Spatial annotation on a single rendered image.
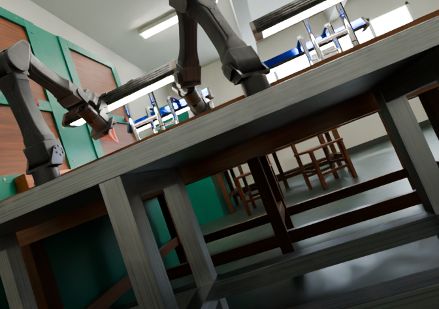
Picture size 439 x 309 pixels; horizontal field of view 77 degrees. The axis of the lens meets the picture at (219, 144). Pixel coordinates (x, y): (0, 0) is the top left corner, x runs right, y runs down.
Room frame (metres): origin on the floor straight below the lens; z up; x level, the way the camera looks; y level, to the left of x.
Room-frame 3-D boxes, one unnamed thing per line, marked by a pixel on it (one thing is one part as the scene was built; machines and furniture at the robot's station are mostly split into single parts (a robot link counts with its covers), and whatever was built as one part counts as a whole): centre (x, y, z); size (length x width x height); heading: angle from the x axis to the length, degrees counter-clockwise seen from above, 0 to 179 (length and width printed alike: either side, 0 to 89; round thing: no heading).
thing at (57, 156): (0.75, 0.47, 0.77); 0.09 x 0.06 x 0.06; 82
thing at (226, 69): (0.64, -0.12, 0.77); 0.09 x 0.06 x 0.06; 115
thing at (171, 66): (1.25, 0.35, 1.08); 0.62 x 0.08 x 0.07; 78
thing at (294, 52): (1.59, -0.71, 1.08); 0.62 x 0.08 x 0.07; 78
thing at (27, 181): (1.28, 0.79, 0.83); 0.30 x 0.06 x 0.07; 168
